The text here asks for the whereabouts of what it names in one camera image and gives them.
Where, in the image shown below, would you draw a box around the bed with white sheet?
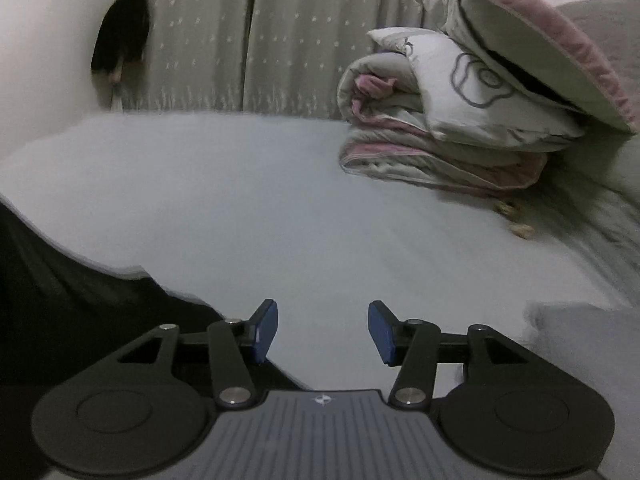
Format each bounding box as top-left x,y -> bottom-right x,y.
0,110 -> 640,480

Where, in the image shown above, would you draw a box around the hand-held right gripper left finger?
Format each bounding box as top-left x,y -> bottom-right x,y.
117,299 -> 279,408

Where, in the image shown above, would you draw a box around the grey pillow with pink edge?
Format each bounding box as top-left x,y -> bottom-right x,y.
416,0 -> 638,135

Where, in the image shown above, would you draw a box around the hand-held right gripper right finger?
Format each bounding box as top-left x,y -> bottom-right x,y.
367,300 -> 526,409

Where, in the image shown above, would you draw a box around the black hanging tassel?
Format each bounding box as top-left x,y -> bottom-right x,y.
90,0 -> 152,111

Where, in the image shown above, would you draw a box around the grey star-print curtain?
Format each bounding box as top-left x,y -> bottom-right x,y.
120,0 -> 456,121

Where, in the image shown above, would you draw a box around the folded grey pink quilt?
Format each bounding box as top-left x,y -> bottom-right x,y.
336,27 -> 587,196

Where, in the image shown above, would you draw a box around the grey blanket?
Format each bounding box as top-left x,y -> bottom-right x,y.
520,0 -> 640,306

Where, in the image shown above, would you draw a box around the small tan tassel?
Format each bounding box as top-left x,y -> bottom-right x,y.
494,200 -> 533,238

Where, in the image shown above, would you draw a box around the black pants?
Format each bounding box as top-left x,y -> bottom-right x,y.
0,199 -> 306,393

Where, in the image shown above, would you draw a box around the grey cloth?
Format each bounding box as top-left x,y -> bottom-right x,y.
522,299 -> 640,421

